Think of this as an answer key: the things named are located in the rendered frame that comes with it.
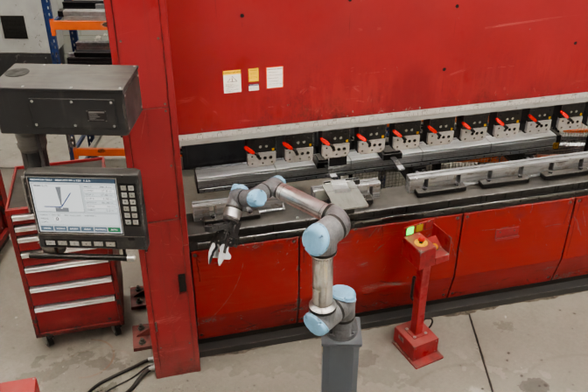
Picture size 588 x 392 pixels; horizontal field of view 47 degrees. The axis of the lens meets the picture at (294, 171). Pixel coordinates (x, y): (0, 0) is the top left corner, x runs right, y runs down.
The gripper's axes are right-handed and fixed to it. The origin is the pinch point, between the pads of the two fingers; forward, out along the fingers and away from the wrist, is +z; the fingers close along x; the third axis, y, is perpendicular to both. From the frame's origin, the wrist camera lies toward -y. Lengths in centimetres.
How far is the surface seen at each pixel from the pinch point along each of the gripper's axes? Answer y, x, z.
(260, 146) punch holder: 32, 29, -69
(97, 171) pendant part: -57, 15, -17
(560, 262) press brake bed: 231, -53, -75
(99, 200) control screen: -50, 19, -8
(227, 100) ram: 3, 29, -80
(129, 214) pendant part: -39.0, 12.2, -6.3
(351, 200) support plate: 79, 0, -58
